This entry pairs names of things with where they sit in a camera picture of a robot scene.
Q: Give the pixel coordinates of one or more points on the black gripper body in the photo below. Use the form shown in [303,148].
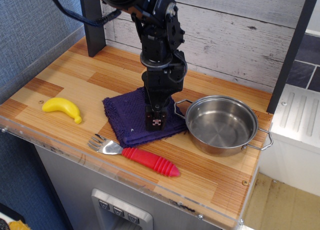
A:
[163,79]

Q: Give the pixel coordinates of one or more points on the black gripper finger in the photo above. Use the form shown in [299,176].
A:
[163,118]
[148,118]

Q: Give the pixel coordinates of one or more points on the purple rag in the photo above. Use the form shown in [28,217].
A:
[126,115]

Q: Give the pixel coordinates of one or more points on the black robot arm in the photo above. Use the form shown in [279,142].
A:
[160,34]

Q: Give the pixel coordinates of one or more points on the clear acrylic edge guard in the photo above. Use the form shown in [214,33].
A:
[210,192]

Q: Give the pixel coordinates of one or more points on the yellow toy banana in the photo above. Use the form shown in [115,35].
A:
[63,105]

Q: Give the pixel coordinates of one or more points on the silver button panel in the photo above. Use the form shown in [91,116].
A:
[116,214]

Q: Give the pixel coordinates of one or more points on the white ribbed cabinet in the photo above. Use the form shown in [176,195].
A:
[294,157]

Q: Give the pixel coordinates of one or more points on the yellow black object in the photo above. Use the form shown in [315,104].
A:
[13,225]

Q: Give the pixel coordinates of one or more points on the red handled fork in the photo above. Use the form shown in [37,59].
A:
[150,160]

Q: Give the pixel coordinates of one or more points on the silver pan with handles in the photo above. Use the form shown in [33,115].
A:
[220,125]

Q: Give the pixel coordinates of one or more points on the black left frame post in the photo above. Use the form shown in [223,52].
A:
[95,36]

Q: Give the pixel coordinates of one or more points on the black frame post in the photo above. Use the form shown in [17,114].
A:
[296,40]
[95,36]

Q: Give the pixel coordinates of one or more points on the black right frame post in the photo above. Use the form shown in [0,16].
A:
[296,40]

